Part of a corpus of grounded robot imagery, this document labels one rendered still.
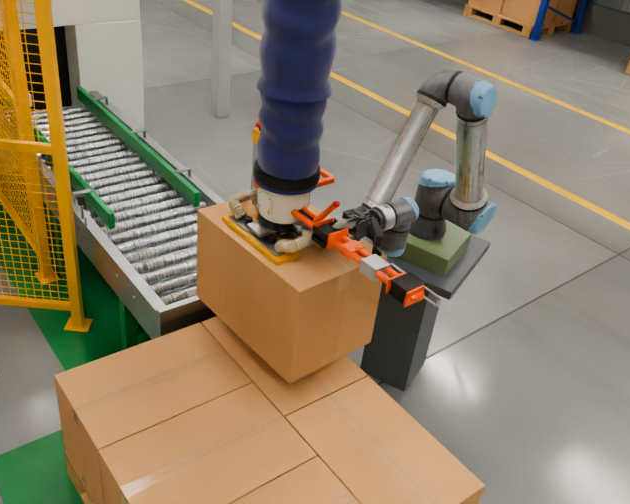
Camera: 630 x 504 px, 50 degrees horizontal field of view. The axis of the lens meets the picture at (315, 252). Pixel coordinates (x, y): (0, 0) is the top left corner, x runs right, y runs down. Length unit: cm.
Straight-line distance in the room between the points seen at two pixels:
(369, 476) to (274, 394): 47
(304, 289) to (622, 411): 211
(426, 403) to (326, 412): 100
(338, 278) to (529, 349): 189
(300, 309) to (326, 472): 54
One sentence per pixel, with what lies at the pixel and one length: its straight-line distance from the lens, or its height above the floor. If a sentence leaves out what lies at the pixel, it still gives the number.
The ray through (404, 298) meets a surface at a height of 120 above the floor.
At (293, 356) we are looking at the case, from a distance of 230.
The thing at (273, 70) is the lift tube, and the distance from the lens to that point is 207.
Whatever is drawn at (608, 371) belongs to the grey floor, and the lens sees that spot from 399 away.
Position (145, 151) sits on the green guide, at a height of 62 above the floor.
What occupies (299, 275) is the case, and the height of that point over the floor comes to 107.
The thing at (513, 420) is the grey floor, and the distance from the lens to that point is 347.
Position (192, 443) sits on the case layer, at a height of 54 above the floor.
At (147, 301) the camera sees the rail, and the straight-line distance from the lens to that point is 285.
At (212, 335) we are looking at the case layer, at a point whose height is 54.
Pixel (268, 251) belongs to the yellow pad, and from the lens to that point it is 227.
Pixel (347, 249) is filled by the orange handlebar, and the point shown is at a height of 121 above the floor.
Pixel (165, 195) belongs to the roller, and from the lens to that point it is 368.
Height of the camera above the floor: 235
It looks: 33 degrees down
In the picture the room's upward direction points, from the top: 7 degrees clockwise
